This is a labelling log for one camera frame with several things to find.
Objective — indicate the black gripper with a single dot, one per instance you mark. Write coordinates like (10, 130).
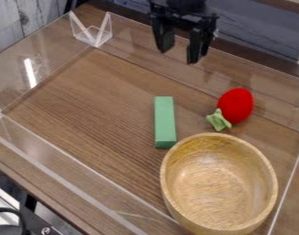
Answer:
(192, 15)

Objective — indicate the red plush strawberry toy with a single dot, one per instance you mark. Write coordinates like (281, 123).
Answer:
(234, 108)

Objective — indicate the green rectangular block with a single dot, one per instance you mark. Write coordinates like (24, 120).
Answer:
(165, 122)

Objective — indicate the wooden bowl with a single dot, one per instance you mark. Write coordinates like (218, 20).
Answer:
(220, 184)

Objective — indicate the clear acrylic enclosure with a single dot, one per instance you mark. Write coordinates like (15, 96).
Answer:
(78, 124)

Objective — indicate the black table frame bracket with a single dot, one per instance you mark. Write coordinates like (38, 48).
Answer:
(37, 225)

